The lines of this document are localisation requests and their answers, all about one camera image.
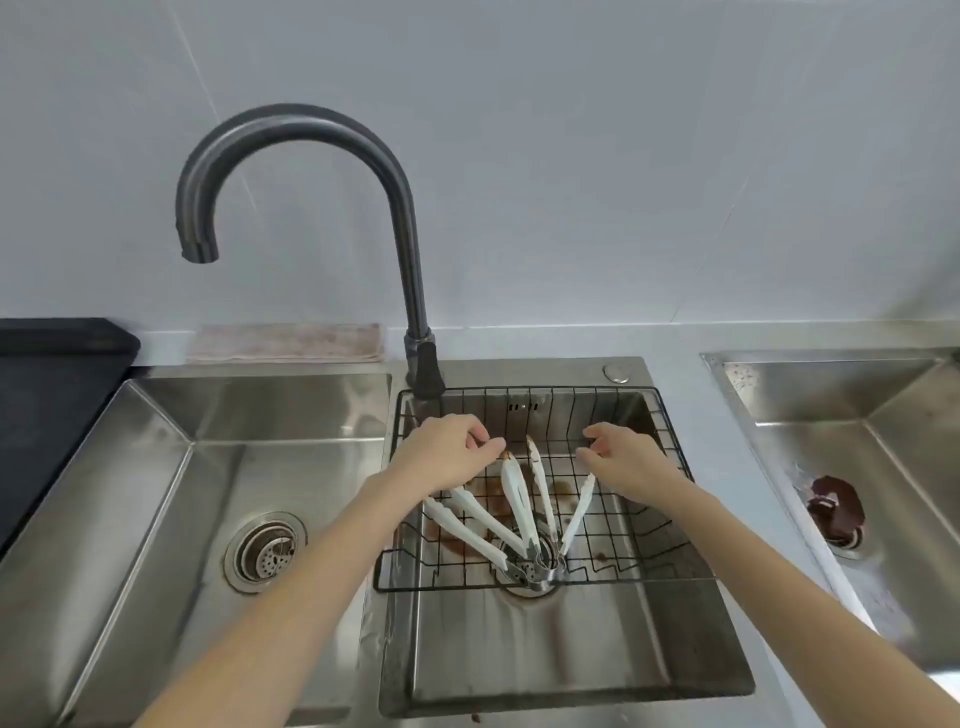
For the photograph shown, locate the steel drain under tongs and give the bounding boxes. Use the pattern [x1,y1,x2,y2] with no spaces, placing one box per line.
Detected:
[495,556,565,599]

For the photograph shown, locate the white handled kitchen tongs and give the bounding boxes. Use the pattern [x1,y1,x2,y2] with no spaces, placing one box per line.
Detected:
[422,486,532,580]
[500,436,562,565]
[556,472,597,565]

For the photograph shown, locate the person's right hand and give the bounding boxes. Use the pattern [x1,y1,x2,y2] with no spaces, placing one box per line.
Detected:
[578,422,699,505]

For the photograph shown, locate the stainless steel double sink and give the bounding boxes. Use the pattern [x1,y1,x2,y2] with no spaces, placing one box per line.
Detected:
[0,356,757,728]

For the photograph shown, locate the round steel drain strainer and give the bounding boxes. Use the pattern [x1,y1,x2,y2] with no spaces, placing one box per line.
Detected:
[222,512,309,596]

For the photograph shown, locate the black cooktop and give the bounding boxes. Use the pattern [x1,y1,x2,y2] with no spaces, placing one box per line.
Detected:
[0,318,142,560]

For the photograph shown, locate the brown sink drain stopper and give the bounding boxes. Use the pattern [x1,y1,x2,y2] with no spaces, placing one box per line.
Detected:
[805,474,867,561]

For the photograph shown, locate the black wire sink rack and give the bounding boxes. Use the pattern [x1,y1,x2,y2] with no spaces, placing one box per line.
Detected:
[372,385,718,594]

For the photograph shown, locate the dark grey gooseneck faucet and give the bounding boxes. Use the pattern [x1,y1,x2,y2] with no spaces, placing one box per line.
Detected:
[174,105,447,402]

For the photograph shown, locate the person's left hand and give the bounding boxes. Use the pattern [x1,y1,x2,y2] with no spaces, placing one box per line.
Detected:
[385,414,513,507]

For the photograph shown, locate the pink beige dishcloth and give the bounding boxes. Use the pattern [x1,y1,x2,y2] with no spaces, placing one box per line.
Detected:
[185,323,384,366]

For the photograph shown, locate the person's left forearm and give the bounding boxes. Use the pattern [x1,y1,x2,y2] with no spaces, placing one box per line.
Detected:
[129,468,442,728]

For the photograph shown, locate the person's right forearm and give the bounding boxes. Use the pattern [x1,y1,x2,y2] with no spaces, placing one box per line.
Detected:
[628,480,960,728]

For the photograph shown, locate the stainless steel single sink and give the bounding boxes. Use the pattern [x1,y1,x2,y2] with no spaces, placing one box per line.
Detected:
[700,348,960,674]

